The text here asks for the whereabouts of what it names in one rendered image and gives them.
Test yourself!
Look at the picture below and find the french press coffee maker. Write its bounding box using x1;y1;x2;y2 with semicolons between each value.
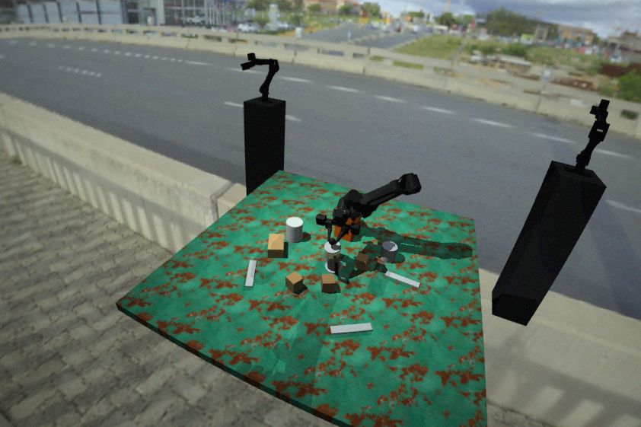
324;238;343;276

